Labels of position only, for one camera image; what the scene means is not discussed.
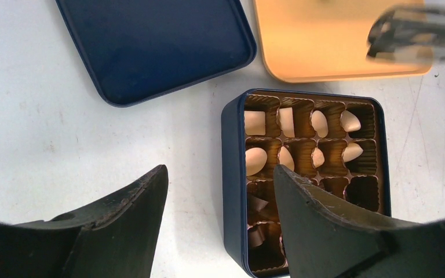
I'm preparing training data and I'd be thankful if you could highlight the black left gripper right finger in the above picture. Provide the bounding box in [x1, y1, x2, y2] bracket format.
[273, 165, 445, 277]

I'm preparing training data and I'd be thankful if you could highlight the white rectangular chocolate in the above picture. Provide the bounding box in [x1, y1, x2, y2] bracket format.
[278, 107, 295, 138]

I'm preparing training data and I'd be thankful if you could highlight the blue chocolate box with insert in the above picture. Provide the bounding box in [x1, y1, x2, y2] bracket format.
[221, 89, 391, 277]

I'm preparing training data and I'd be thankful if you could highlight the white heart chocolate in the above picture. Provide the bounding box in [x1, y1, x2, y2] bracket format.
[244, 111, 266, 136]

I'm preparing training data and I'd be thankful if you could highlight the dark blue box lid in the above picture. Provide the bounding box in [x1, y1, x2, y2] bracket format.
[57, 0, 257, 107]

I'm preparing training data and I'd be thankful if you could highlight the white oval chocolate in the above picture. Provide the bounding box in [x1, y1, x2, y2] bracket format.
[342, 142, 364, 163]
[311, 147, 325, 169]

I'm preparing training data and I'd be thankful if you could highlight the yellow plastic tray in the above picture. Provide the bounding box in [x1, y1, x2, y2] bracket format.
[254, 0, 432, 83]

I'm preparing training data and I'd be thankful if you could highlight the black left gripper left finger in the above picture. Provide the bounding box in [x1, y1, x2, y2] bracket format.
[0, 165, 169, 277]

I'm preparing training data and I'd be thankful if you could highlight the white round chocolate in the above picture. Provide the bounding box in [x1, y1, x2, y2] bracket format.
[311, 110, 329, 138]
[340, 110, 362, 133]
[245, 147, 268, 177]
[279, 146, 295, 171]

